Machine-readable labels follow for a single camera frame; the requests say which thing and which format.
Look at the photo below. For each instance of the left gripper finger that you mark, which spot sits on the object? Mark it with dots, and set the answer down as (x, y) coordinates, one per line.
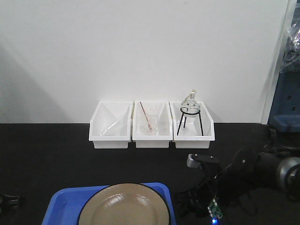
(11, 202)

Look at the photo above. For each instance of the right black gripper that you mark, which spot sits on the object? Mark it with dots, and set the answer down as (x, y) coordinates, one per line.
(196, 199)

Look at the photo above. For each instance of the blue plastic tray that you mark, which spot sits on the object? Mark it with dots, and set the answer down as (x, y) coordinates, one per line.
(65, 205)

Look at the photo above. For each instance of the beige enamel plate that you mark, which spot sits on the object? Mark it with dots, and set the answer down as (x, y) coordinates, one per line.
(125, 204)

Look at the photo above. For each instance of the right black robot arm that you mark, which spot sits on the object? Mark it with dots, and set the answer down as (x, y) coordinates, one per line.
(249, 170)

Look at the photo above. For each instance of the right green circuit board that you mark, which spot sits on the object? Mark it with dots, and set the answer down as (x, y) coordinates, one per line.
(214, 210)

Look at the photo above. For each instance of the right white storage bin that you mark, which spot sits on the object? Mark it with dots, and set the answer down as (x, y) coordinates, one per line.
(192, 133)

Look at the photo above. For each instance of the white storage bin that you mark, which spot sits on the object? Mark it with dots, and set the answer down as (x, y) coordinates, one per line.
(107, 110)
(192, 133)
(165, 125)

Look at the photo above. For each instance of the middle white storage bin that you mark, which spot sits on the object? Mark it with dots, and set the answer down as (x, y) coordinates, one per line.
(165, 125)

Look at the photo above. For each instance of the small glass beaker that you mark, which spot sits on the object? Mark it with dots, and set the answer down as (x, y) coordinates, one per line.
(154, 124)

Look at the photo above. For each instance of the glass stirring rod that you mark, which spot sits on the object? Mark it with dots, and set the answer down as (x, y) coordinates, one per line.
(111, 127)

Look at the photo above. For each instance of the left white storage bin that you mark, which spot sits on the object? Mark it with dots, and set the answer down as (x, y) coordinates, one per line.
(107, 110)

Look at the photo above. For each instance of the clear plastic bag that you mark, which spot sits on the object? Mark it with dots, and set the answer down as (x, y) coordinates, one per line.
(291, 59)

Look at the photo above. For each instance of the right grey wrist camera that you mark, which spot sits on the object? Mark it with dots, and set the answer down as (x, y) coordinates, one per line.
(198, 161)

